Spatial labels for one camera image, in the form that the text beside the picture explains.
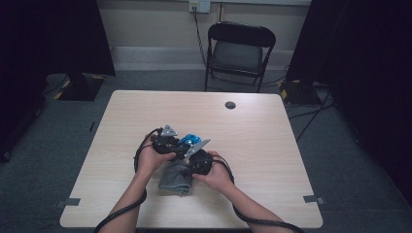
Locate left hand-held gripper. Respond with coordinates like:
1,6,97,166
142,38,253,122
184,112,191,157
151,123,188,162

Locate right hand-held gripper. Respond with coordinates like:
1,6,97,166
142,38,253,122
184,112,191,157
184,138,215,176

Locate blue and black toy car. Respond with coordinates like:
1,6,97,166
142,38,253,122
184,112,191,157
178,133,204,150

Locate grey cloth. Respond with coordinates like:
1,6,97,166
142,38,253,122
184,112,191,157
157,159,196,197

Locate person's left hand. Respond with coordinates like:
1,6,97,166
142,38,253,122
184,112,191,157
135,137,178,178

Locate person's right hand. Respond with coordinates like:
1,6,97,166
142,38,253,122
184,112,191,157
191,150,236,194

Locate grey tape piece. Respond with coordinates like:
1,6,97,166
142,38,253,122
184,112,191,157
302,194,326,205
54,197,82,209

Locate black folding chair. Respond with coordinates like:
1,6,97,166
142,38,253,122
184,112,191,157
204,21,277,94

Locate black box with yellow tape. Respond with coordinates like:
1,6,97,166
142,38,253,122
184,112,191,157
279,79,324,107

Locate black curtain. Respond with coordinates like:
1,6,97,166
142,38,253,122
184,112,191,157
0,0,117,163
285,0,412,206

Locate black wall socket cable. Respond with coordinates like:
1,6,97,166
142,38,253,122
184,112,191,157
192,7,209,66

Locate black floor cables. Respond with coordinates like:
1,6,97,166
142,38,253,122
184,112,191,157
287,86,335,144

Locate white wall socket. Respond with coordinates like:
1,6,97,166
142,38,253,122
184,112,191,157
189,0,212,15

